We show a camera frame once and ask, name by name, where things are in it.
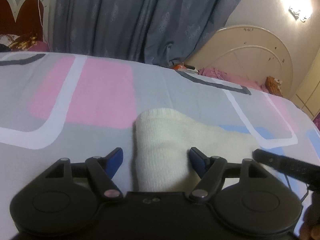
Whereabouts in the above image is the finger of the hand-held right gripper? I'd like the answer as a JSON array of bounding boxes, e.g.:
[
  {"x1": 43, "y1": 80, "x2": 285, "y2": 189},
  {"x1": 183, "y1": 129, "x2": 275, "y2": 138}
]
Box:
[{"x1": 252, "y1": 148, "x2": 320, "y2": 188}]

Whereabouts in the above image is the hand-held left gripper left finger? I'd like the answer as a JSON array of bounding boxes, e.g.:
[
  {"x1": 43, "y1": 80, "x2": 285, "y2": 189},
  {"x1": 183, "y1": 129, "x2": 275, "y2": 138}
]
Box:
[{"x1": 45, "y1": 147, "x2": 124, "y2": 201}]

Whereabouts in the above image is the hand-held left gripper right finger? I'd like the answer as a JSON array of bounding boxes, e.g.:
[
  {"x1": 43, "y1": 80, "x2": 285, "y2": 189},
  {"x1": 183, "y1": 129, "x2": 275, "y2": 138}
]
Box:
[{"x1": 188, "y1": 147, "x2": 270, "y2": 200}]

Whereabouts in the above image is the cream knitted small garment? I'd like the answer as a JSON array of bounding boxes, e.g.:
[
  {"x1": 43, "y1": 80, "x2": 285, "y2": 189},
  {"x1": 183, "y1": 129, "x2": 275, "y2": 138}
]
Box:
[{"x1": 130, "y1": 108, "x2": 262, "y2": 193}]

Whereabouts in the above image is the person's right hand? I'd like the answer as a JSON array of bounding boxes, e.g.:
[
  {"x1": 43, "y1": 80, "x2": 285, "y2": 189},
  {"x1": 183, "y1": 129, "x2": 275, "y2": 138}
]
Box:
[{"x1": 299, "y1": 200, "x2": 320, "y2": 240}]

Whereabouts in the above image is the pastel patterned bed sheet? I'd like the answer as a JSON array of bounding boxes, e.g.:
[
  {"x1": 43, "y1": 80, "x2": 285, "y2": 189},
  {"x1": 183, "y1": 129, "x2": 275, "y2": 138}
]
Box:
[{"x1": 0, "y1": 51, "x2": 320, "y2": 240}]

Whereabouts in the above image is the orange and white packet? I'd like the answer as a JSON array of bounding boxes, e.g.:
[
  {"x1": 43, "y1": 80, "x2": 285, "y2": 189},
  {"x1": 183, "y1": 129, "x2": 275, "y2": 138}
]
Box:
[{"x1": 172, "y1": 63, "x2": 198, "y2": 74}]

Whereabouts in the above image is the cream round headboard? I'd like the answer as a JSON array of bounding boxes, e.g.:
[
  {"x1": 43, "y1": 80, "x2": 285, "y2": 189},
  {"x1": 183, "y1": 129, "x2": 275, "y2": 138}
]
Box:
[{"x1": 185, "y1": 24, "x2": 293, "y2": 98}]

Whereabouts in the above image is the grey-blue curtain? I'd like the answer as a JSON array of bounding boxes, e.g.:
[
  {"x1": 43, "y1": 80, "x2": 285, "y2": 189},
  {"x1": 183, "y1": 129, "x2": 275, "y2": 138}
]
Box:
[{"x1": 51, "y1": 0, "x2": 254, "y2": 65}]

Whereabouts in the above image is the floral pillow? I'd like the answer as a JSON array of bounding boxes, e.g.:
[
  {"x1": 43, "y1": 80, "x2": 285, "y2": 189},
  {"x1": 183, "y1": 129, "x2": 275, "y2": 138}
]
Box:
[{"x1": 0, "y1": 33, "x2": 49, "y2": 52}]

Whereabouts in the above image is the red headboard with white trim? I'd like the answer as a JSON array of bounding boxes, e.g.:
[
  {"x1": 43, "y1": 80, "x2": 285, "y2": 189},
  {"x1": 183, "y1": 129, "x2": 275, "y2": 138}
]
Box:
[{"x1": 0, "y1": 0, "x2": 51, "y2": 43}]

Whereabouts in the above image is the wall lamp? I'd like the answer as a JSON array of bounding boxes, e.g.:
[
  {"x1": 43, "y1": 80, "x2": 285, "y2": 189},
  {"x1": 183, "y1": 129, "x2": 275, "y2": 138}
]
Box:
[{"x1": 287, "y1": 4, "x2": 312, "y2": 23}]

